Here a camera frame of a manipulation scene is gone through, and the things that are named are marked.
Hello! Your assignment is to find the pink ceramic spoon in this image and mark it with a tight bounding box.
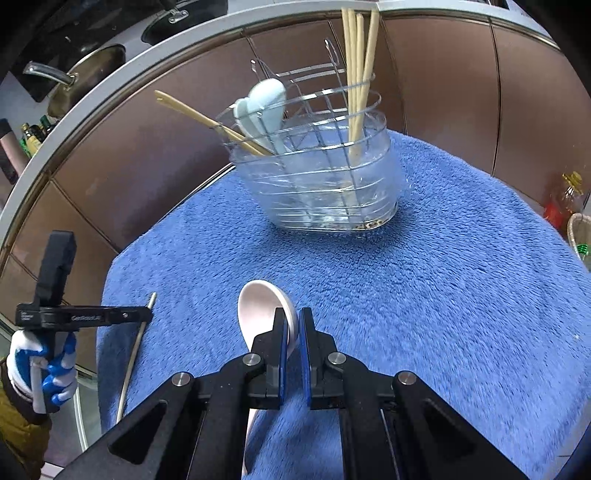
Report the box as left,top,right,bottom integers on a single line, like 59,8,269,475
236,279,301,478

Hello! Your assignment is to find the light blue ceramic spoon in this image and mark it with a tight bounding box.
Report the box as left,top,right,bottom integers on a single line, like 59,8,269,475
246,78,287,155

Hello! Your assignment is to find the white ceramic spoon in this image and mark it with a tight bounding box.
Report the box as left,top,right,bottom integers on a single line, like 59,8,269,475
232,98,269,150

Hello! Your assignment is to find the left hand blue white glove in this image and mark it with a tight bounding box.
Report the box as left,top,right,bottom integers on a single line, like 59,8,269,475
6,330,77,416

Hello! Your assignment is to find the brown thermos kettle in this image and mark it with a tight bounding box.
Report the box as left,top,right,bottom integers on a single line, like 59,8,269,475
0,118,29,177

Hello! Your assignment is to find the blue terry towel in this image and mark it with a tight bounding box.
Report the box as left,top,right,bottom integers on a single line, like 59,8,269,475
97,133,590,479

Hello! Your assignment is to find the olive oil bottle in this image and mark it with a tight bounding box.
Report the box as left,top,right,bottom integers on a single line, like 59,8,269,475
20,115,54,158

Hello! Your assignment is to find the bronze wok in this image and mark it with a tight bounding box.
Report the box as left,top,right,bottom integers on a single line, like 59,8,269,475
23,44,126,119

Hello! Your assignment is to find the cooking oil bottle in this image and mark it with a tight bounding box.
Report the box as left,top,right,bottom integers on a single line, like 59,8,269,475
543,171,585,232

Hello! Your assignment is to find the wicker waste basket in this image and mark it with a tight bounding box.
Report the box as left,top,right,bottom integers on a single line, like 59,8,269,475
567,213,591,271

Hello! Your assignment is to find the black wok with lid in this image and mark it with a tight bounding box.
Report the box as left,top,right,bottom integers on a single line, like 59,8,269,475
141,0,228,46

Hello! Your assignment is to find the clear wire utensil holder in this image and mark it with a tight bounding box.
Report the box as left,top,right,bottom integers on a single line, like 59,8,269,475
215,39,406,232

